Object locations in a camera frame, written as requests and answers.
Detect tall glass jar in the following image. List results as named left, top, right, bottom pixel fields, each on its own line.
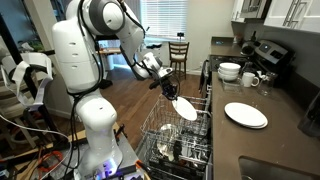
left=259, top=71, right=277, bottom=98

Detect black round kettle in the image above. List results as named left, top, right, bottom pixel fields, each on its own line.
left=240, top=41, right=256, bottom=58

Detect white window blinds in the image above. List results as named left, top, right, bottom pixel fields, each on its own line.
left=139, top=0, right=190, bottom=42

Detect green plant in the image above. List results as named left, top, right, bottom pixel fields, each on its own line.
left=18, top=39, right=46, bottom=54

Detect open dishwasher door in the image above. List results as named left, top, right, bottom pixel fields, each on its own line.
left=146, top=156, right=214, bottom=180

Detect white strap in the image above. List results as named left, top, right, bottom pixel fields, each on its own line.
left=0, top=51, right=55, bottom=112

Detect silver cabinet handle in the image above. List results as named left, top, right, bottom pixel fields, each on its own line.
left=282, top=0, right=297, bottom=28

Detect small glass jar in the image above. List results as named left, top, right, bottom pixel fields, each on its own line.
left=244, top=61, right=255, bottom=74

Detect orange cord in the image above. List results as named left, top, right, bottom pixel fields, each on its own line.
left=35, top=149, right=65, bottom=173

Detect white mug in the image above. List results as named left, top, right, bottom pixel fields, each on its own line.
left=241, top=71, right=261, bottom=89

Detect metal wire dishwasher rack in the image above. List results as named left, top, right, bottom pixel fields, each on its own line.
left=139, top=93, right=214, bottom=174

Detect white cable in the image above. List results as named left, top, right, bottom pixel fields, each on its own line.
left=0, top=113, right=69, bottom=141

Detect clear glass container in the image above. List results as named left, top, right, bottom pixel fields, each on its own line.
left=220, top=79, right=245, bottom=95

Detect steel kitchen sink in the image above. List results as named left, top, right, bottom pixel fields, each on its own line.
left=237, top=155, right=320, bottom=180

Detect black metal frame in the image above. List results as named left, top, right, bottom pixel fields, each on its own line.
left=0, top=13, right=61, bottom=141

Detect black clamp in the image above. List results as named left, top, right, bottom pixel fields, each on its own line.
left=114, top=123, right=127, bottom=138

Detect black stainless stove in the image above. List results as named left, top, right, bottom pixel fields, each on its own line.
left=208, top=39, right=296, bottom=88

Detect robot mounting table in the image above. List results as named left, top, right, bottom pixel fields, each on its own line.
left=49, top=131, right=149, bottom=180

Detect orange handled tool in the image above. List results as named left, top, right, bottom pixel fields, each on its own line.
left=134, top=159, right=148, bottom=171

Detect dark hanging towel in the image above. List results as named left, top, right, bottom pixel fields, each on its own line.
left=198, top=59, right=210, bottom=95

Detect white two-door upper cabinet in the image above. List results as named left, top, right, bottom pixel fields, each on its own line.
left=263, top=0, right=320, bottom=34

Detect narrow white upper cabinet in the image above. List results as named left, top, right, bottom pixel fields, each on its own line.
left=230, top=0, right=246, bottom=24

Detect wooden desk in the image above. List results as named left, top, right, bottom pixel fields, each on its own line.
left=94, top=46, right=141, bottom=79

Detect small black camera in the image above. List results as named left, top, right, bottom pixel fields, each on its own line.
left=176, top=31, right=186, bottom=43

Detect stainless steel microwave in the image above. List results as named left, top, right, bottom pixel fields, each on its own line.
left=239, top=0, right=272, bottom=20

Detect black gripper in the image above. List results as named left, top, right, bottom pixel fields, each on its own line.
left=159, top=73, right=181, bottom=102

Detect white dinner plate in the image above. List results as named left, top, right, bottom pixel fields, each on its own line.
left=248, top=118, right=270, bottom=130
left=223, top=101, right=268, bottom=128
left=171, top=95, right=199, bottom=122

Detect stainless steel bowl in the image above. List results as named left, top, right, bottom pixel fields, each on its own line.
left=156, top=122, right=181, bottom=158

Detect white ceramic bowl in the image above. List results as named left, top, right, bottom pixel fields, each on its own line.
left=218, top=72, right=240, bottom=83
left=218, top=62, right=242, bottom=72
left=217, top=67, right=241, bottom=78

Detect wooden chair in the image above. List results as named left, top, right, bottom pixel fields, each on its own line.
left=167, top=41, right=191, bottom=81

